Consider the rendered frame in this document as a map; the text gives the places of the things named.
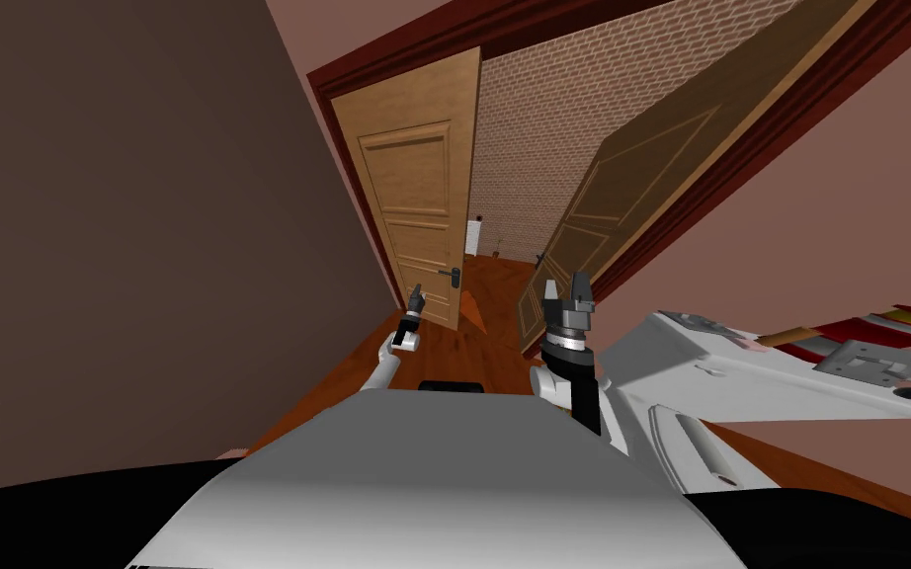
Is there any dark wooden door leaf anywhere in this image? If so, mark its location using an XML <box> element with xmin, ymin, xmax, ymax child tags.
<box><xmin>518</xmin><ymin>0</ymin><xmax>870</xmax><ymax>355</ymax></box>

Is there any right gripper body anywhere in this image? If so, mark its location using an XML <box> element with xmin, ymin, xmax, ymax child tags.
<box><xmin>541</xmin><ymin>298</ymin><xmax>596</xmax><ymax>339</ymax></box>

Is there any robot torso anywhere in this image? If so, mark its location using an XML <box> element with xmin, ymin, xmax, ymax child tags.
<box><xmin>126</xmin><ymin>379</ymin><xmax>751</xmax><ymax>569</ymax></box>

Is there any light wooden door leaf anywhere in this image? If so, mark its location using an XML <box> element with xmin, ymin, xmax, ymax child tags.
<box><xmin>330</xmin><ymin>46</ymin><xmax>483</xmax><ymax>333</ymax></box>

